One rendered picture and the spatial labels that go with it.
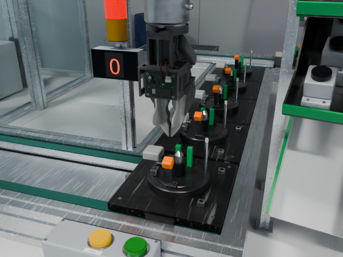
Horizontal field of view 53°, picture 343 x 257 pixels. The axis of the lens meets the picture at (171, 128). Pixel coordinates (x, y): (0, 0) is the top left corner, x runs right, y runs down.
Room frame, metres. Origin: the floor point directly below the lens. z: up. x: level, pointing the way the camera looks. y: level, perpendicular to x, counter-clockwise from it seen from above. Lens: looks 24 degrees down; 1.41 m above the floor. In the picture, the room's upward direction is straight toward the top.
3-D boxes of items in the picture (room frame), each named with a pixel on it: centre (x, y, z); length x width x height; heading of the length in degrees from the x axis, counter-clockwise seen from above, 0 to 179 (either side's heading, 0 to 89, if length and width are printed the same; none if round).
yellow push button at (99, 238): (0.49, 0.13, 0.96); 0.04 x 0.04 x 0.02
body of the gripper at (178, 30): (0.58, 0.01, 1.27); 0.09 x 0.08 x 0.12; 162
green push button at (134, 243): (0.46, 0.06, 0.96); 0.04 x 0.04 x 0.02
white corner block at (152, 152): (0.79, 0.05, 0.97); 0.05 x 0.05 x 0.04; 72
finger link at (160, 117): (0.59, 0.02, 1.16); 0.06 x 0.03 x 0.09; 162
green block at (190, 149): (0.70, -0.04, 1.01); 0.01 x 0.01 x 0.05; 72
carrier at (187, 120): (0.91, -0.09, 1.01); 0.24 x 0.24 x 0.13; 72
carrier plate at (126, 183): (0.66, -0.02, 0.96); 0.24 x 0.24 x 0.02; 72
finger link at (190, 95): (0.60, -0.02, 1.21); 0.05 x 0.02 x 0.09; 72
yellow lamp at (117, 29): (0.83, 0.13, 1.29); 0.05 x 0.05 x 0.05
